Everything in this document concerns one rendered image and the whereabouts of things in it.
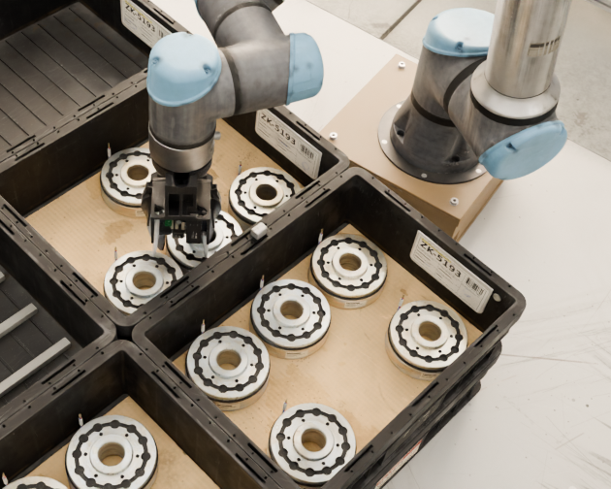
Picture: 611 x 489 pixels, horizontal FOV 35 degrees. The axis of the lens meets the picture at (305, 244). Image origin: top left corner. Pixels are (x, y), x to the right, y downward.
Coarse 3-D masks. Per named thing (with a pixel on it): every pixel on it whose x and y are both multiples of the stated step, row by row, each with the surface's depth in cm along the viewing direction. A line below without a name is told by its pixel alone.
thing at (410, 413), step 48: (384, 192) 130; (192, 288) 117; (144, 336) 112; (480, 336) 117; (192, 384) 109; (432, 384) 112; (240, 432) 106; (384, 432) 108; (288, 480) 104; (336, 480) 104
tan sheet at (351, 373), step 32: (384, 256) 135; (384, 288) 132; (416, 288) 132; (352, 320) 128; (384, 320) 129; (320, 352) 125; (352, 352) 125; (384, 352) 126; (288, 384) 122; (320, 384) 122; (352, 384) 123; (384, 384) 123; (416, 384) 124; (256, 416) 119; (352, 416) 120; (384, 416) 120; (320, 448) 117
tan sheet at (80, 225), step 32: (224, 128) 146; (224, 160) 142; (256, 160) 143; (96, 192) 136; (224, 192) 139; (32, 224) 132; (64, 224) 132; (96, 224) 133; (128, 224) 134; (64, 256) 129; (96, 256) 130; (96, 288) 127
